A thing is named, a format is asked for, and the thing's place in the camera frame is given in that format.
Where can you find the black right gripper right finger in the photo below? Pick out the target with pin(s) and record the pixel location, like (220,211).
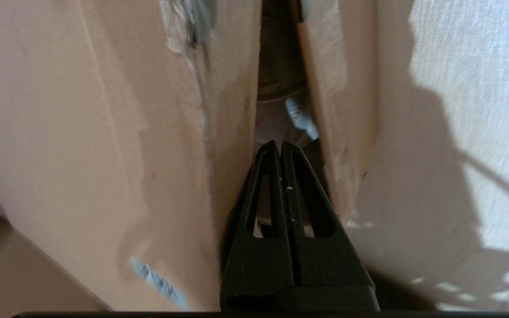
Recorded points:
(325,265)

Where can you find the brown cardboard shoe box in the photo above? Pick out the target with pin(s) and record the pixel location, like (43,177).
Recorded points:
(82,132)

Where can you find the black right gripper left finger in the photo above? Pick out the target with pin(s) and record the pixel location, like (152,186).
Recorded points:
(259,265)

